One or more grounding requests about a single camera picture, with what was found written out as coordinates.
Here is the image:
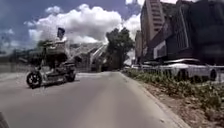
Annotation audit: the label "tree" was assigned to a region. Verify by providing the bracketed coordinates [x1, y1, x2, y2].
[105, 27, 135, 71]

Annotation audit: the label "footbridge with stairs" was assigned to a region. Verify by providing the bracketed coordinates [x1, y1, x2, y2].
[68, 41, 109, 73]

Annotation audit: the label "grey asphalt road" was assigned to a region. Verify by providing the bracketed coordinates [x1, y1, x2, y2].
[0, 70, 183, 128]

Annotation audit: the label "motor tricycle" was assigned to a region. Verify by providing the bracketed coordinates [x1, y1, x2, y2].
[25, 41, 78, 90]

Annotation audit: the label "grey kerb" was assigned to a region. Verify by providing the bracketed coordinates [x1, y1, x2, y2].
[119, 71, 193, 128]

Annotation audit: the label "blue sign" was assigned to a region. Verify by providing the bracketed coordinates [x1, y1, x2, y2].
[56, 27, 66, 40]

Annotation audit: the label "white car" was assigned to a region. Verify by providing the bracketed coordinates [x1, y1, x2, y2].
[159, 59, 218, 82]

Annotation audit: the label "tall buildings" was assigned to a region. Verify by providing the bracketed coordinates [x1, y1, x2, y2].
[134, 0, 224, 68]

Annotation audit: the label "planted strip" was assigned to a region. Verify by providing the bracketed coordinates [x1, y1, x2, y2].
[121, 69, 224, 128]

